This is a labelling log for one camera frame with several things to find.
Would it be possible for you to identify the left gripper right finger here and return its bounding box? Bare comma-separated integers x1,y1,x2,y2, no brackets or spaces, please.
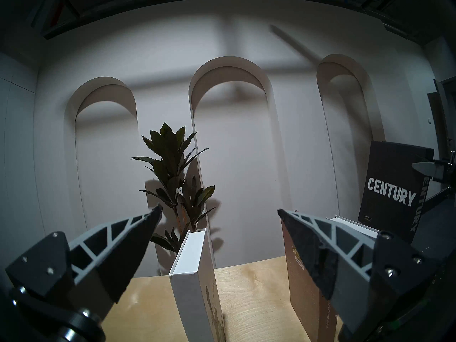
277,208,439,342

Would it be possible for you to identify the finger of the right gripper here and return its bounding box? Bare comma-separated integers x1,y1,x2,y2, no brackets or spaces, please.
411,159,456,184

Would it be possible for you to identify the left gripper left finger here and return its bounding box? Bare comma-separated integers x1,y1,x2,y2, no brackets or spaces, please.
5,203,163,320

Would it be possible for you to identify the black CENTURY book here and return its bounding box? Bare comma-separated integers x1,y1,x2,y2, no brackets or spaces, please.
358,141,434,244

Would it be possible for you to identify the black three-tier shelf cart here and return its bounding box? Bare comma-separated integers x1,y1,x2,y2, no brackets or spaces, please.
413,202,456,263

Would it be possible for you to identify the dark door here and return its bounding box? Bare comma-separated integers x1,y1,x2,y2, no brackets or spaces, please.
427,78,456,188

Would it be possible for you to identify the grey Discontent book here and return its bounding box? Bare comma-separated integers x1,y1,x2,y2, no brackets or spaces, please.
326,215,381,240

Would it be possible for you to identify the brown HOMES book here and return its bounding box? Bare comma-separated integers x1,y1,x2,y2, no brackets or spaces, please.
281,220,342,342

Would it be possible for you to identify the white Statue of Liberty book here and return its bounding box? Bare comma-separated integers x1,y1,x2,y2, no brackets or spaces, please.
169,228,227,342

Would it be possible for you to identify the light wooden table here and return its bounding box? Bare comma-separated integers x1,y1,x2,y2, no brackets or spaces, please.
103,256,342,342

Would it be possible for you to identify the dark green leafy plant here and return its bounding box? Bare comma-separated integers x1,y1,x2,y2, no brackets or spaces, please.
132,122,218,274

